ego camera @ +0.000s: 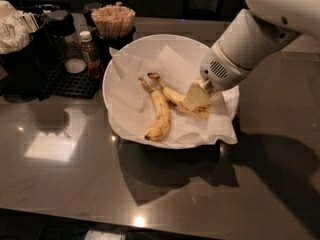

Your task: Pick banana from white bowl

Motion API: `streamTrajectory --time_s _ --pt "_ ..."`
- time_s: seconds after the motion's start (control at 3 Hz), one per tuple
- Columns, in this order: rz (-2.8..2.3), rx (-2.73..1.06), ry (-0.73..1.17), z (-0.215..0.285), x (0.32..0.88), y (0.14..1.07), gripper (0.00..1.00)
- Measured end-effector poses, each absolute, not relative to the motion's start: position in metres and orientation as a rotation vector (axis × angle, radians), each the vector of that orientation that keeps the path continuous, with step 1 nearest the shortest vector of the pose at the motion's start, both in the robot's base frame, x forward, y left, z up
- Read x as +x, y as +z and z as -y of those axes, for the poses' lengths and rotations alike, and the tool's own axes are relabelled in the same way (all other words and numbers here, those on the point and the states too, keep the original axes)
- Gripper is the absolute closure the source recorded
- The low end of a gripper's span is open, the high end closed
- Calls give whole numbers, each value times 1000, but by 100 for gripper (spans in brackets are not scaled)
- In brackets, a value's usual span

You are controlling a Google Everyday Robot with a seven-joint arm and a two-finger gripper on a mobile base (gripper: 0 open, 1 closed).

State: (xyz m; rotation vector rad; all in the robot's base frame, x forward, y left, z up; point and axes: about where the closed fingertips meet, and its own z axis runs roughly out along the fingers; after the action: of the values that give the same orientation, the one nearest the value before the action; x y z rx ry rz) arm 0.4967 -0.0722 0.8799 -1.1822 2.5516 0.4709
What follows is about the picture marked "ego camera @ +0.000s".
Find white paper napkins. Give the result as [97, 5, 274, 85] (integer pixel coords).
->
[0, 0, 40, 54]

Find white bowl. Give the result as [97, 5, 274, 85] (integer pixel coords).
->
[101, 33, 240, 150]

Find dark jar behind chopsticks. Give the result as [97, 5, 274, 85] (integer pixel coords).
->
[83, 2, 103, 27]

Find glass shaker with black lid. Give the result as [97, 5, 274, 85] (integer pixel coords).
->
[46, 10, 86, 74]

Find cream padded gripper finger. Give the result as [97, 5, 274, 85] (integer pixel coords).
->
[183, 80, 211, 111]

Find black grid mat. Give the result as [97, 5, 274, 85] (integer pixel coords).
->
[0, 61, 102, 100]

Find black condiment caddy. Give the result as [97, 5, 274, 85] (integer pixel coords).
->
[0, 13, 59, 98]

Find small brown sauce bottle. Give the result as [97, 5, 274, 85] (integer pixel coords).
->
[80, 31, 103, 80]

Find white paper liner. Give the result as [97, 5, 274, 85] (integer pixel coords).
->
[106, 45, 239, 146]

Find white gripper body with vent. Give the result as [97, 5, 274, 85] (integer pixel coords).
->
[200, 40, 251, 94]

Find curved yellow banana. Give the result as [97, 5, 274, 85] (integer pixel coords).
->
[139, 78, 171, 142]

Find straight spotted yellow banana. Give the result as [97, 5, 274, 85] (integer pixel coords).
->
[147, 72, 211, 119]

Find black chopstick holder cup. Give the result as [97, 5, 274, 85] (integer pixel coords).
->
[93, 27, 136, 68]

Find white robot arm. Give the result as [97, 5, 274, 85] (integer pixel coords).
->
[183, 0, 320, 110]

